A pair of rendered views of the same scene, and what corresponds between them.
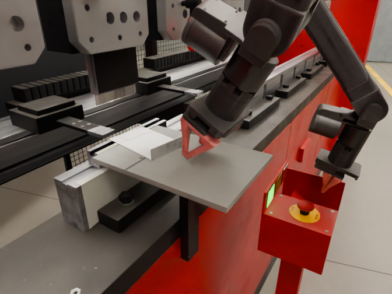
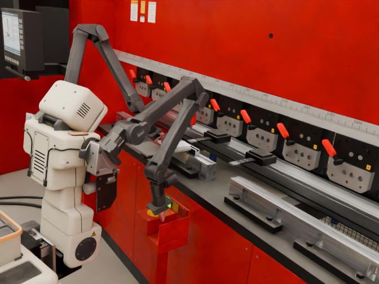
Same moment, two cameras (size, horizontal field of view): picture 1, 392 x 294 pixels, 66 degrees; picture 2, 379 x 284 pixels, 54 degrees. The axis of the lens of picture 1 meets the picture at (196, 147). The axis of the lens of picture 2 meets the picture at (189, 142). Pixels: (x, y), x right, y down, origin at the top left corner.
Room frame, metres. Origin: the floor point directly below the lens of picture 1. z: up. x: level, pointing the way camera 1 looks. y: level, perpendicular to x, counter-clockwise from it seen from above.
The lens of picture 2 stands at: (1.25, -1.67, 1.68)
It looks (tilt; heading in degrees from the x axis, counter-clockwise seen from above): 19 degrees down; 110
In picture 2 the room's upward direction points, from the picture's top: 5 degrees clockwise
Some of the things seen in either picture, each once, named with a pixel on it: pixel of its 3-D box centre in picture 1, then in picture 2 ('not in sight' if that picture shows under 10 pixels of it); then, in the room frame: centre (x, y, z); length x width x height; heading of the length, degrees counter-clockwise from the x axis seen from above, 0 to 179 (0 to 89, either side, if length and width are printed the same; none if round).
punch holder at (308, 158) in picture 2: not in sight; (307, 142); (1.20, -0.27, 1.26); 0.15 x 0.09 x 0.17; 148
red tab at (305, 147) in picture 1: (304, 149); not in sight; (1.33, -0.54, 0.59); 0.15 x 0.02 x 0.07; 148
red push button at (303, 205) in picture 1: (305, 209); not in sight; (0.59, -0.26, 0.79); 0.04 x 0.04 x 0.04
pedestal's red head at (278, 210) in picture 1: (303, 211); (161, 222); (0.63, -0.28, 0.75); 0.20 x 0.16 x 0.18; 149
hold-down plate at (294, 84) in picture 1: (291, 86); (332, 264); (1.36, -0.44, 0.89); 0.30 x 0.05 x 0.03; 148
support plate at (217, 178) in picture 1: (183, 158); (161, 147); (0.47, 0.02, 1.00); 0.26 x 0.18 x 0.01; 58
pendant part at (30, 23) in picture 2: not in sight; (21, 38); (-0.75, 0.33, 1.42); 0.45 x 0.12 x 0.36; 153
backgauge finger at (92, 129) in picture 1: (67, 118); (207, 137); (0.63, 0.29, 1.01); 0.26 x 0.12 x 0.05; 58
